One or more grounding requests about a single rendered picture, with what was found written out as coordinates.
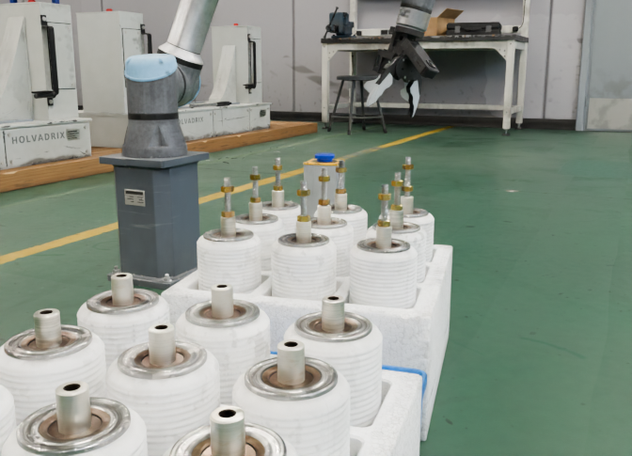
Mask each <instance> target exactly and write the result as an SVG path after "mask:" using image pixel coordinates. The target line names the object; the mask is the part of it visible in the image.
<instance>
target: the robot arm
mask: <svg viewBox="0 0 632 456"><path fill-rule="evenodd" d="M218 1H219V0H181V2H180V4H179V7H178V10H177V13H176V16H175V19H174V23H173V25H172V28H171V31H170V34H169V37H168V40H167V42H166V43H165V44H163V45H161V46H159V47H158V51H157V54H148V55H133V56H130V57H128V58H127V59H126V61H125V71H124V75H125V78H126V93H127V109H128V126H127V130H126V134H125V138H124V143H123V145H122V156H124V157H129V158H170V157H179V156H183V155H186V154H188V153H187V144H186V143H185V139H184V136H183V133H182V128H181V126H180V123H179V108H178V107H182V106H185V105H186V104H188V103H190V102H191V101H192V100H193V99H194V98H195V97H196V96H197V95H198V93H199V90H200V84H201V82H200V73H201V69H202V67H203V61H202V59H201V57H200V53H201V50H202V47H203V45H204V42H205V39H206V37H207V34H208V31H209V28H210V25H211V22H212V19H213V15H214V12H215V9H216V7H217V4H218ZM434 4H435V0H402V2H401V7H400V10H399V14H398V17H397V21H396V24H397V25H396V26H395V27H394V26H391V27H390V28H389V32H391V33H392V37H391V40H390V44H389V46H388V50H386V49H384V50H380V49H378V52H377V56H376V58H375V62H374V65H373V69H372V70H373V71H376V72H377V73H380V75H379V76H378V78H377V79H375V80H371V81H368V82H367V83H366V84H365V85H364V88H365V89H366V90H367V91H369V92H370V95H369V97H368V99H367V103H366V106H367V107H369V106H371V105H373V104H374V103H376V101H377V99H378V98H379V97H380V96H381V95H382V94H383V92H384V90H385V89H386V88H388V87H390V86H391V85H392V77H394V79H395V80H398V81H399V80H400V79H403V81H404V88H403V89H401V96H402V97H403V98H404V99H405V100H406V101H408V102H409V104H410V107H409V112H410V117H411V118H412V117H413V116H414V114H415V111H416V108H417V105H418V102H419V95H420V92H421V84H422V78H421V76H423V77H425V78H430V79H433V78H434V77H435V76H436V75H437V74H438V72H439V70H438V69H437V67H436V66H435V64H434V63H433V61H432V60H431V59H430V57H429V56H428V55H427V54H426V53H425V51H424V50H423V49H422V47H421V46H420V44H419V43H418V42H417V41H416V38H419V39H423V37H424V34H425V33H423V32H425V31H427V27H428V24H429V21H430V18H431V14H432V10H433V7H434ZM379 55H380V59H379V63H378V66H377V67H376V62H377V59H378V56H379Z"/></svg>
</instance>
